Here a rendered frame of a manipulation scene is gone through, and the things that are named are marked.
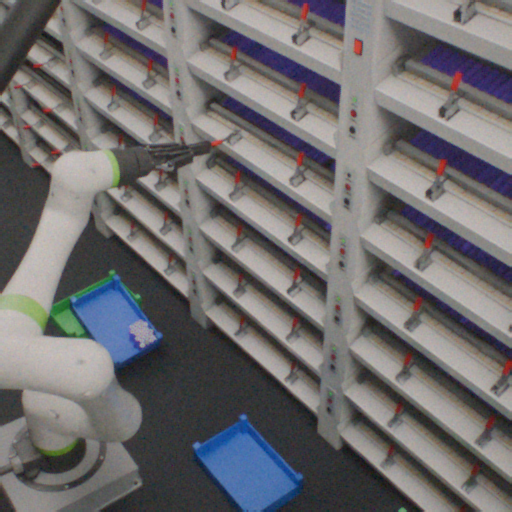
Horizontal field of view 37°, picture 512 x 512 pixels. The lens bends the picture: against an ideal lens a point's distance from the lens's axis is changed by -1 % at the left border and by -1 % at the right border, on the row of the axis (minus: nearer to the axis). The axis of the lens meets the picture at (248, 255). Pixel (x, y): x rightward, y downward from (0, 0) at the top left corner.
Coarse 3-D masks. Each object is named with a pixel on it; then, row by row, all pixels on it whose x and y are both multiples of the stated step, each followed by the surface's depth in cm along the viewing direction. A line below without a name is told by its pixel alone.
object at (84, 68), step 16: (64, 0) 263; (80, 16) 268; (64, 32) 274; (64, 48) 280; (80, 64) 277; (80, 80) 281; (80, 96) 287; (96, 112) 293; (80, 128) 301; (96, 208) 325; (96, 224) 333
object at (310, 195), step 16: (208, 96) 229; (224, 96) 233; (192, 112) 228; (208, 128) 226; (224, 128) 224; (240, 128) 223; (224, 144) 220; (240, 144) 219; (240, 160) 219; (256, 160) 213; (272, 160) 212; (288, 160) 210; (272, 176) 208; (288, 176) 206; (320, 176) 203; (288, 192) 207; (304, 192) 201; (320, 192) 200; (320, 208) 197
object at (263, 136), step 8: (216, 104) 228; (216, 112) 228; (224, 112) 225; (232, 120) 223; (240, 120) 221; (248, 128) 218; (256, 128) 217; (256, 136) 218; (264, 136) 215; (272, 136) 214; (272, 144) 213; (280, 144) 211; (272, 152) 212; (288, 152) 209; (296, 152) 208; (296, 160) 208; (304, 160) 205; (312, 160) 204; (312, 168) 204; (320, 168) 202; (312, 176) 203; (328, 176) 200
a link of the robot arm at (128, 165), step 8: (112, 152) 177; (120, 152) 178; (128, 152) 179; (120, 160) 177; (128, 160) 178; (136, 160) 179; (120, 168) 176; (128, 168) 178; (136, 168) 179; (120, 176) 177; (128, 176) 179; (136, 176) 180; (120, 184) 179
